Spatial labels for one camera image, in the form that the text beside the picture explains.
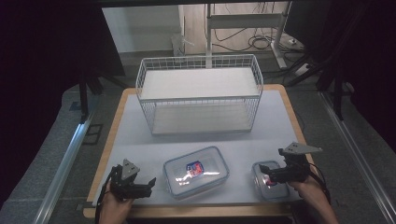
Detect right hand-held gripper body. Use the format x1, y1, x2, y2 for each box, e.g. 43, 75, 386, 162
273, 141, 323, 185

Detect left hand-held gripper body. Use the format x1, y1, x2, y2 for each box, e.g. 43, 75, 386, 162
107, 158, 149, 201

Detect small clear food container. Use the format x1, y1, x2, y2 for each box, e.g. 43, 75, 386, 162
251, 160, 291, 202

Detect large clear food container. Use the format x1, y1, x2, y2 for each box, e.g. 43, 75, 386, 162
163, 146, 231, 200

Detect white wire shelf rack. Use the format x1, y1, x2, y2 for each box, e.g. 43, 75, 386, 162
135, 54, 264, 136

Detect person's left hand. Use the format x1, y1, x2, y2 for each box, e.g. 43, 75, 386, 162
98, 181, 135, 220

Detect person's right hand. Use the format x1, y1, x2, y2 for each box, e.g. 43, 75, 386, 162
287, 175, 329, 209

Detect pale grey table mat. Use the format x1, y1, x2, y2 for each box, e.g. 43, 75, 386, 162
92, 90, 316, 208

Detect black metal stand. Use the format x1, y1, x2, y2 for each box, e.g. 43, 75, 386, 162
286, 54, 347, 121
77, 69, 127, 123

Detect white power strip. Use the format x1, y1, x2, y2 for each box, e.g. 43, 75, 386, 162
293, 63, 311, 77

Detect white cabinet panel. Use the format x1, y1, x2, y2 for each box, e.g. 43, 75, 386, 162
102, 5, 185, 54

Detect left hand-held gripper cable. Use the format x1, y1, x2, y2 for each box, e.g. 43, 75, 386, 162
94, 164, 120, 224

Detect hand-held gripper cable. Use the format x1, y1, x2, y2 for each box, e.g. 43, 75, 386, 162
94, 164, 120, 224
308, 162, 332, 204

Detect right hand-held gripper cable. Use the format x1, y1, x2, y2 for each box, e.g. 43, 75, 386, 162
308, 162, 332, 204

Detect aluminium rail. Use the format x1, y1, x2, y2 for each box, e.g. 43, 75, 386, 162
33, 119, 92, 224
319, 91, 396, 222

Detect black floor cables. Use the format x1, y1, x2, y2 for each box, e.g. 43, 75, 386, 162
213, 27, 304, 54

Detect white metal desk frame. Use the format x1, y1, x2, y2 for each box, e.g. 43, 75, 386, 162
205, 1, 293, 70

